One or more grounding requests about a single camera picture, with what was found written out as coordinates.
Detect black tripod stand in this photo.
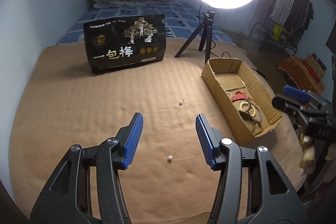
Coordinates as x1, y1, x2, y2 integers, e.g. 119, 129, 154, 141
175, 7, 215, 64

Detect blue patterned bed sheet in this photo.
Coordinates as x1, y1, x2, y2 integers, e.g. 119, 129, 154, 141
59, 2, 207, 46

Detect open cardboard box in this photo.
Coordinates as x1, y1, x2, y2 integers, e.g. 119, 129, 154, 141
202, 58, 282, 145

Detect plush toy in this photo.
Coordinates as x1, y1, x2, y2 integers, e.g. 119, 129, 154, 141
299, 133, 316, 176

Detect blue thin bangle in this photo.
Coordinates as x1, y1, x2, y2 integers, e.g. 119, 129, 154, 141
252, 104, 263, 130

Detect black snack bag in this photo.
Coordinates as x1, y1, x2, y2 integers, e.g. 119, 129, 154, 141
84, 14, 166, 74

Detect orange cloth covered box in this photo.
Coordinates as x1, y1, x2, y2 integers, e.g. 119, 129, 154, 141
276, 56, 325, 95

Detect long wooden bead necklace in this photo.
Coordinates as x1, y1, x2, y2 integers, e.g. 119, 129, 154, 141
237, 99, 264, 135

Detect black clothes rack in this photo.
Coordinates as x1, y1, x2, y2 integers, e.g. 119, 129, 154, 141
247, 0, 314, 56

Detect cardboard box with red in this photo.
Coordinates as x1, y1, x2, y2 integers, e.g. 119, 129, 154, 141
304, 52, 326, 83

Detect red tassel bracelet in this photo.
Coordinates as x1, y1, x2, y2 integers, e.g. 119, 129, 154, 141
231, 90, 249, 102

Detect yellow crate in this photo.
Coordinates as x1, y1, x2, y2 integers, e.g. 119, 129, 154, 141
272, 23, 290, 41

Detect dark hanging clothes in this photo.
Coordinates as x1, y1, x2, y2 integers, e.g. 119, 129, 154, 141
284, 0, 314, 40

